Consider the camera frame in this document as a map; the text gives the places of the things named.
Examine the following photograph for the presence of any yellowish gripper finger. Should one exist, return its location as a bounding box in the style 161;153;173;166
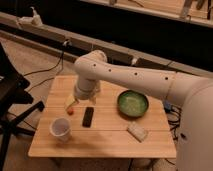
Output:
89;96;96;104
65;94;79;110

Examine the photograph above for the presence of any white ceramic cup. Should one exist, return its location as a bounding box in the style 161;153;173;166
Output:
49;118;71;142

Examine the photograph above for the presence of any white textured sponge block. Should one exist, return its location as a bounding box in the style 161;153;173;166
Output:
127;122;148;142

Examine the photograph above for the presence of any long wooden rail beam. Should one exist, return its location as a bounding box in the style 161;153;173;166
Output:
0;12;213;78

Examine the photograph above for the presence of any black cable bundle right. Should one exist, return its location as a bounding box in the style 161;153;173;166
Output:
165;108;181;166

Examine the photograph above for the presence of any black cable left floor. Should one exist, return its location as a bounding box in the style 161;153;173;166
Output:
23;41;71;93

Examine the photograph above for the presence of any black rectangular remote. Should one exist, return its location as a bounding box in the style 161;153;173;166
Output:
82;107;94;127

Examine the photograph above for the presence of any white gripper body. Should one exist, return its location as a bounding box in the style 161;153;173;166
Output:
73;79;100;100

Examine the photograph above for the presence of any orange carrot toy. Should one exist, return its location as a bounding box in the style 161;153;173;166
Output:
67;108;74;115

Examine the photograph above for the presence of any green ceramic bowl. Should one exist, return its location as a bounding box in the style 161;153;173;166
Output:
117;90;149;118

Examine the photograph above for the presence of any black office chair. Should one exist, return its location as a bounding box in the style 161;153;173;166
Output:
0;43;44;171

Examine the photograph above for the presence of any wooden table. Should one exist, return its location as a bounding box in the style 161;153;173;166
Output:
29;75;176;158

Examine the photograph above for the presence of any white clamp on rail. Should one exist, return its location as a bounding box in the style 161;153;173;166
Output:
17;6;43;27

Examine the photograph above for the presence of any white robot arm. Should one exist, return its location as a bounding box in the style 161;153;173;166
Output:
73;50;213;171

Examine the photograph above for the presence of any blue box on floor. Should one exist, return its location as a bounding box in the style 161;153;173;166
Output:
163;101;172;112

